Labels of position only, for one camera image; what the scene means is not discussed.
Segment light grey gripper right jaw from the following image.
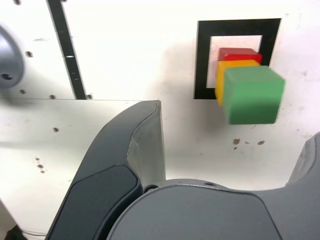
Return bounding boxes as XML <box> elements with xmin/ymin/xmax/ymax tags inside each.
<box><xmin>107</xmin><ymin>131</ymin><xmax>320</xmax><ymax>240</ymax></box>

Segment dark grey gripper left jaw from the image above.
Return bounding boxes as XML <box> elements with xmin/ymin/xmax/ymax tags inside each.
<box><xmin>45</xmin><ymin>99</ymin><xmax>167</xmax><ymax>240</ymax></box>

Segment green cube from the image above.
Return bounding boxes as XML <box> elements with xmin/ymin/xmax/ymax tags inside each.
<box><xmin>223</xmin><ymin>65</ymin><xmax>287</xmax><ymax>126</ymax></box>

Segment yellow cube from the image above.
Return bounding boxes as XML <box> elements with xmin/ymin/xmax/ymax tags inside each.
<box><xmin>214</xmin><ymin>59</ymin><xmax>261</xmax><ymax>108</ymax></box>

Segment red cube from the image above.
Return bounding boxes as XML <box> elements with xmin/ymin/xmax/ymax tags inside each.
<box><xmin>218</xmin><ymin>47</ymin><xmax>263</xmax><ymax>64</ymax></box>

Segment black tape square outline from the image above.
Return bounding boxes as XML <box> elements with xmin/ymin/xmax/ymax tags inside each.
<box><xmin>193</xmin><ymin>17</ymin><xmax>283</xmax><ymax>101</ymax></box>

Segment black tape strip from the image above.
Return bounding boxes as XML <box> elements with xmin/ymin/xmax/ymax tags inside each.
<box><xmin>47</xmin><ymin>0</ymin><xmax>87</xmax><ymax>100</ymax></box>

